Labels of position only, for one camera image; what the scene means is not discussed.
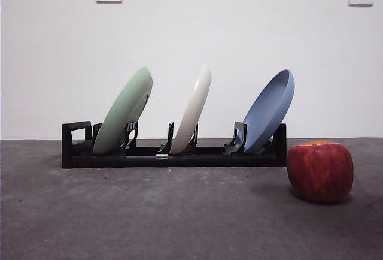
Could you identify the pale green plate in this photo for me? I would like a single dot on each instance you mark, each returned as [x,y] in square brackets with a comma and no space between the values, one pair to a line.
[125,107]

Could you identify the red apple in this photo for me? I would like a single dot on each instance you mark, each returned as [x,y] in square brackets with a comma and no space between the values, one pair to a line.
[320,173]

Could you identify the cream white plate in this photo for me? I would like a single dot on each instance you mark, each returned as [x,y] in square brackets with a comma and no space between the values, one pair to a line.
[191,110]

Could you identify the black plate rack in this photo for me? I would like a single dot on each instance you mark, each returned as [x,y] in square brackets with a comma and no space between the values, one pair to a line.
[194,161]

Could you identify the light blue plate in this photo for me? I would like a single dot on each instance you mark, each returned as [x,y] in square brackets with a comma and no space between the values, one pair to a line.
[266,116]

